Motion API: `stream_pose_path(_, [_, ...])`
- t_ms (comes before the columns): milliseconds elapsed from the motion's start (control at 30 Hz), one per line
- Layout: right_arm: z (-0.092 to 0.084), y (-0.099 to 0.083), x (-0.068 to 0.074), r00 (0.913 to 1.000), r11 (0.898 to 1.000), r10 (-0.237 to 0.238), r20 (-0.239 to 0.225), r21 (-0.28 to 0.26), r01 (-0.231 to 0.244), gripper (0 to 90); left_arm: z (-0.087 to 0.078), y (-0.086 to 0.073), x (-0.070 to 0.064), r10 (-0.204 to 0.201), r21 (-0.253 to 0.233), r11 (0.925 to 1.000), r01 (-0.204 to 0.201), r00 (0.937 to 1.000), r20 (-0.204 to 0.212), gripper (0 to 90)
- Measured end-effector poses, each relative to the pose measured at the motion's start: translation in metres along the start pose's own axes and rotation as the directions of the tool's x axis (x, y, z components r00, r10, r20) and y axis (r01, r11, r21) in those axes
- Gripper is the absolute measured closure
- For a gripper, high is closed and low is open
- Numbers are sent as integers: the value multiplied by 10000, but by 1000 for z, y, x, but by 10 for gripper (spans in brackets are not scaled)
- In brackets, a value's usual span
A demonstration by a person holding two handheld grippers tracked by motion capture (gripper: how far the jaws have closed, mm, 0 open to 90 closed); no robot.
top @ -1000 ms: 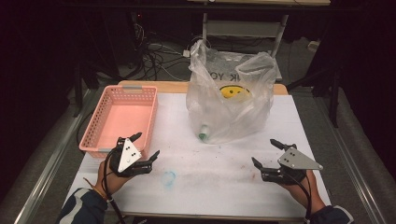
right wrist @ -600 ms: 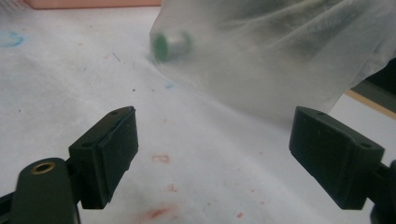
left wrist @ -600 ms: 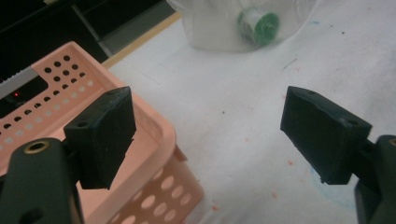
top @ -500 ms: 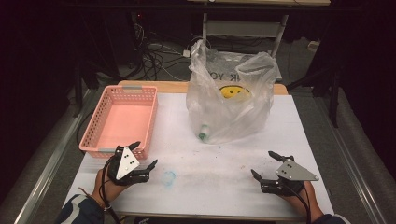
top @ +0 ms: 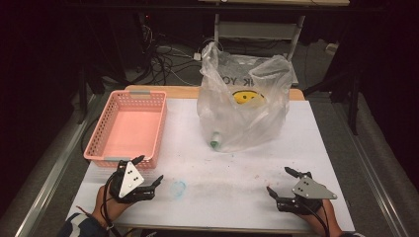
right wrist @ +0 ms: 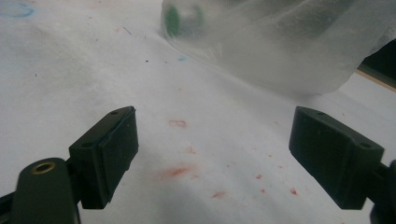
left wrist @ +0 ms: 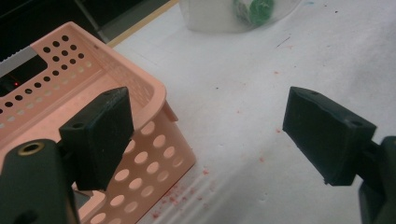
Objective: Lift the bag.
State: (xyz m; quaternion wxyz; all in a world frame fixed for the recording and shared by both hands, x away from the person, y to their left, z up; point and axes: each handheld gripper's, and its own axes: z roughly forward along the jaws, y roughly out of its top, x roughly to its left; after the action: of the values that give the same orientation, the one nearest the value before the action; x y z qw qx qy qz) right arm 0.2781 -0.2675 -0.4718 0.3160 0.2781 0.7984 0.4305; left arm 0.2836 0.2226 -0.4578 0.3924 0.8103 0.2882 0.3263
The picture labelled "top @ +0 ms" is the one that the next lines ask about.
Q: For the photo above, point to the small white bottle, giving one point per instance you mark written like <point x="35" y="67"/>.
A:
<point x="215" y="140"/>

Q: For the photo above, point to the person's left hand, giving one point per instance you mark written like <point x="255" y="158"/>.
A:
<point x="110" y="209"/>

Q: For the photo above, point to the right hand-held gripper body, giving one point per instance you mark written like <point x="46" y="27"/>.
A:
<point x="311" y="191"/>

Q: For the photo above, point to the clear smiley plastic bag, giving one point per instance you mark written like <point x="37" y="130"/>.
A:
<point x="243" y="118"/>

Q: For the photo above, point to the white desk frame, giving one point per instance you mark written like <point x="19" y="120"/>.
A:
<point x="257" y="30"/>

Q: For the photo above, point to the black stand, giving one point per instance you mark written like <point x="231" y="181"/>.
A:
<point x="82" y="95"/>
<point x="354" y="105"/>

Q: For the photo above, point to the pink plastic basket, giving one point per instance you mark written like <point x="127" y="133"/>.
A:
<point x="131" y="128"/>

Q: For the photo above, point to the metal floor rail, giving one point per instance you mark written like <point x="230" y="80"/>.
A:
<point x="49" y="184"/>
<point x="375" y="171"/>

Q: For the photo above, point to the person's right hand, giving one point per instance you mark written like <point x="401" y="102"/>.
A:
<point x="324" y="220"/>

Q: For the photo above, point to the white table mat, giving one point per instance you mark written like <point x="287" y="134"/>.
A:
<point x="204" y="177"/>

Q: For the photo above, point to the white power adapter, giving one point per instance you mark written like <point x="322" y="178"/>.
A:
<point x="197" y="56"/>

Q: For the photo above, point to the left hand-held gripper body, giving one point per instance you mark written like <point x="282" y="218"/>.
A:
<point x="131" y="181"/>

